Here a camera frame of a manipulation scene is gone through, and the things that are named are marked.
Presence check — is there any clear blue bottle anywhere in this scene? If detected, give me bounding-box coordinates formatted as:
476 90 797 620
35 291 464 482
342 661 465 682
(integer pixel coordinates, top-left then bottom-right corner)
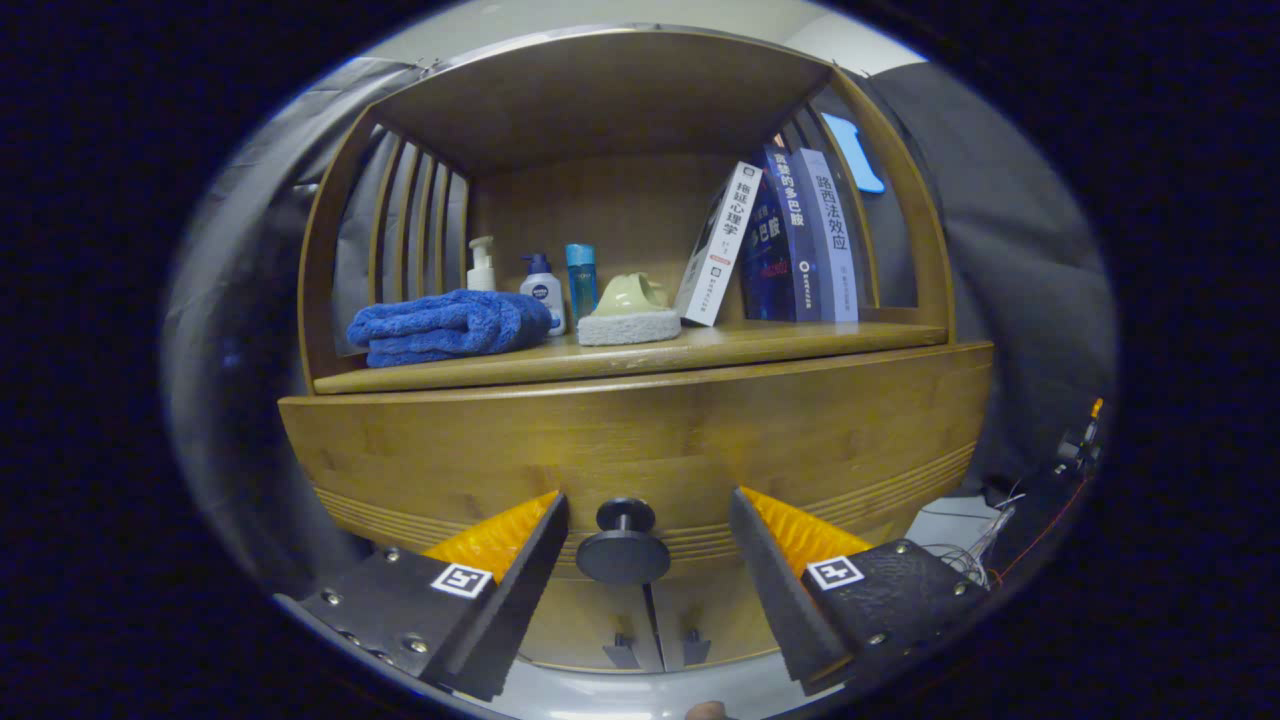
565 243 599 323

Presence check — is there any wooden cabinet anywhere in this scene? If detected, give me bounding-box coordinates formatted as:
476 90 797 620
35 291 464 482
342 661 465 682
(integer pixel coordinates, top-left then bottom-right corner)
298 27 956 673

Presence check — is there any wooden cabinet door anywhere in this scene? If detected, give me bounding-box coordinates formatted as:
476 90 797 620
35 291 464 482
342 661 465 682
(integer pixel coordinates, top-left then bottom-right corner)
520 583 663 673
645 580 801 669

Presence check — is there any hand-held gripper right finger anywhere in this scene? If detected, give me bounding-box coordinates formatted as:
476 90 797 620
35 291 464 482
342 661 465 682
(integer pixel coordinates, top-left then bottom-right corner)
728 487 991 698

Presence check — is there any dark blue book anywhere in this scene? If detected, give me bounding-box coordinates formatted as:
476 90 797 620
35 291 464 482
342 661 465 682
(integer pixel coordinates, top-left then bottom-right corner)
740 145 823 323

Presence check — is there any black drawer knob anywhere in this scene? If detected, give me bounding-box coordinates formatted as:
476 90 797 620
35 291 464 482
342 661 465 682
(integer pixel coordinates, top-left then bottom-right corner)
575 498 673 586

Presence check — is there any wooden countertop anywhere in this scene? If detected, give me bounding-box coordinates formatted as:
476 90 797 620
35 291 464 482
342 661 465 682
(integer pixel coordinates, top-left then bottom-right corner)
313 320 949 395

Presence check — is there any orange and black gripper device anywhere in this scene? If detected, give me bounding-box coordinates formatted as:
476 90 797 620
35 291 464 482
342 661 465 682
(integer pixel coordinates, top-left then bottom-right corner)
1055 398 1106 471

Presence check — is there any pale grey-blue book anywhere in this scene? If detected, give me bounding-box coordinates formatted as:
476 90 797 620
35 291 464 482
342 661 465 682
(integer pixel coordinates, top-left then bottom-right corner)
795 148 859 323

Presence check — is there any white bottle with blue cap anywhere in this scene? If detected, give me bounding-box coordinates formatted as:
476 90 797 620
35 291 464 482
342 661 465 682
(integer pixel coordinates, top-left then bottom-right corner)
519 252 567 337

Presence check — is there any bundle of cables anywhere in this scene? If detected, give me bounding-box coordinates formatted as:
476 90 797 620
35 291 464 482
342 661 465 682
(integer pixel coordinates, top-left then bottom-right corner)
920 480 1031 591

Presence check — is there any black side table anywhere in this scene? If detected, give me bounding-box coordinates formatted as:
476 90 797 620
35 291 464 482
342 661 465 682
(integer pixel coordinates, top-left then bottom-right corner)
985 470 1091 581

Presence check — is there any blue folded towel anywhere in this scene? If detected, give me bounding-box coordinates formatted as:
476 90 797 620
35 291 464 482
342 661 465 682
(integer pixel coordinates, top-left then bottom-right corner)
346 289 554 369

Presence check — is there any wooden drawer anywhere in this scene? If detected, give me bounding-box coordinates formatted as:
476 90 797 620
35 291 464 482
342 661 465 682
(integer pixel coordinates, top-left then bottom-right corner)
278 342 996 591

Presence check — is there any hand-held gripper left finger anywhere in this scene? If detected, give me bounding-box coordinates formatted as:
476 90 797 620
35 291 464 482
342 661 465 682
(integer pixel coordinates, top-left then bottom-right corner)
275 490 571 703

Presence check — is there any white pump bottle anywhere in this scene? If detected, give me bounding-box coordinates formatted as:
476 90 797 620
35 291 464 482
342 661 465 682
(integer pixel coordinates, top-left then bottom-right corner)
466 235 498 293

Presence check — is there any white book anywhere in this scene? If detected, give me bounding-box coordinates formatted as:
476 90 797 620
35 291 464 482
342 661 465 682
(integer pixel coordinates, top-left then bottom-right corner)
675 161 764 327

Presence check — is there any pale green sponge brush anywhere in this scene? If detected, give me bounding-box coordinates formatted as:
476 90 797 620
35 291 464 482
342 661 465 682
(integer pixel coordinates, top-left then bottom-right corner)
577 272 683 347

